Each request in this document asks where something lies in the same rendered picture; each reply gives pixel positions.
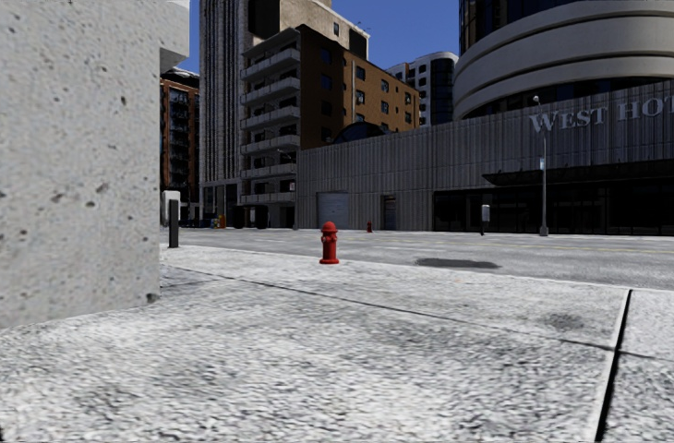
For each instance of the white box on a post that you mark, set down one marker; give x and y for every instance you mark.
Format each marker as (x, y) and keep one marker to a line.
(485, 214)

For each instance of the grey concrete tower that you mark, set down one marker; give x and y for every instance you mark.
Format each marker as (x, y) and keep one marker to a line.
(220, 99)

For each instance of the red brick building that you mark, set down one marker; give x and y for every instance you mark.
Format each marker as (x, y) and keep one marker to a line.
(179, 138)

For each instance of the grey ribbed hotel building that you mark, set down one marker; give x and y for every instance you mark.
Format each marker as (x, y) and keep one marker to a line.
(536, 149)

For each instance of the brown brick building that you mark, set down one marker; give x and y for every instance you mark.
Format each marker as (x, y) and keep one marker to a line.
(315, 99)

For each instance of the short dark post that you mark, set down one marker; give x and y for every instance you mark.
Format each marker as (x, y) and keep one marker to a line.
(173, 223)

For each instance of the pale concrete building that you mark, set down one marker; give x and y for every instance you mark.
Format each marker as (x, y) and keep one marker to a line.
(65, 155)

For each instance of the grey street lamp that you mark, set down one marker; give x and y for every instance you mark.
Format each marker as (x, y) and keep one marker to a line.
(543, 183)

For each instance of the white and glass building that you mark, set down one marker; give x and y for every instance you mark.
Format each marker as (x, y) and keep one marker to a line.
(431, 83)

